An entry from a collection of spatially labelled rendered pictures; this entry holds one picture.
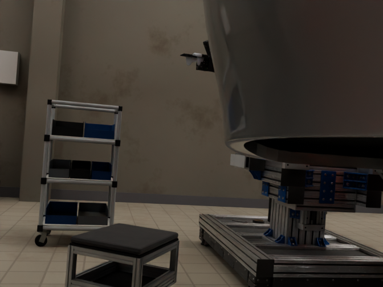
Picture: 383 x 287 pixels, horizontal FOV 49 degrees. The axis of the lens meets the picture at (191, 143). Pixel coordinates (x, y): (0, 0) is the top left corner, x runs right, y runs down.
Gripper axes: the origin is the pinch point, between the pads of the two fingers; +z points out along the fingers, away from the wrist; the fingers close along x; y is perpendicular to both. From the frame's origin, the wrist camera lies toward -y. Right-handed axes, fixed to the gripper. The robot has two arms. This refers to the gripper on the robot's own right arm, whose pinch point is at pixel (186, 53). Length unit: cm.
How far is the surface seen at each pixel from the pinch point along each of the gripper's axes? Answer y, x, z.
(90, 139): 61, 86, 25
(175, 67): -9, 288, -118
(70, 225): 121, 80, 34
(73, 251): 93, -30, 53
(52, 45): -12, 298, 30
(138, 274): 93, -53, 32
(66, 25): -39, 326, 12
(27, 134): 90, 289, 49
